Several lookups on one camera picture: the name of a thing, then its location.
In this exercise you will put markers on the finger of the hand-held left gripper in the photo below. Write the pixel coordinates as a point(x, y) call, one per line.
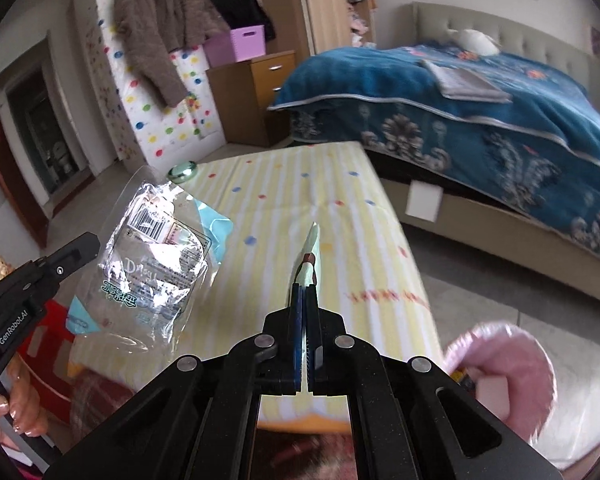
point(70, 257)

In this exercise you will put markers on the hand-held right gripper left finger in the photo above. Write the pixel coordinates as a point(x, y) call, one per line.
point(298, 335)

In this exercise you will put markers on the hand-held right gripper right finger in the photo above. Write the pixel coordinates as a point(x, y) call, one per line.
point(312, 340)

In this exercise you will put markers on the clear teal plastic packet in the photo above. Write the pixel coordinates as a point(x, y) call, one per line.
point(150, 270)

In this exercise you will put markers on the person's left hand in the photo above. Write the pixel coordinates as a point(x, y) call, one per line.
point(17, 405)

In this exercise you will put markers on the red plastic stool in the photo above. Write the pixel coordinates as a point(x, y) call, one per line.
point(50, 340)

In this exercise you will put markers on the yellow striped mat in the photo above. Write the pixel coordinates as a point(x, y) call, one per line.
point(290, 195)

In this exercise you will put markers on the green round tin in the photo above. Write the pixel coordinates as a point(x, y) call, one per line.
point(181, 171)

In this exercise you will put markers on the white dotted foam mat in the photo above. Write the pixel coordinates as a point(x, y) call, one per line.
point(180, 115)

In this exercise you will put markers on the wooden nightstand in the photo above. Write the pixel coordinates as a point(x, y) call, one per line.
point(250, 100)

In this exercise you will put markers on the brown padded coat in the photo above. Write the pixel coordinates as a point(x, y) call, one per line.
point(160, 25)

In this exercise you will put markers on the blue floral blanket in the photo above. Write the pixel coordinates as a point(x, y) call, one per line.
point(480, 130)

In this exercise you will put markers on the purple storage box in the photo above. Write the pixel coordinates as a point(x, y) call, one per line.
point(240, 45)

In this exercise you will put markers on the folded grey cloth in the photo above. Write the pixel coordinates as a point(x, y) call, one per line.
point(467, 82)

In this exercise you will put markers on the wooden wardrobe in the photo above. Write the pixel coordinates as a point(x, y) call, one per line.
point(325, 5)

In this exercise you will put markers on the beige upholstered bed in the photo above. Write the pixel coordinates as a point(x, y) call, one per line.
point(530, 35)

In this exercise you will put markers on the white label on bed frame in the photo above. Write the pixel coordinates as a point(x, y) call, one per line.
point(424, 201)

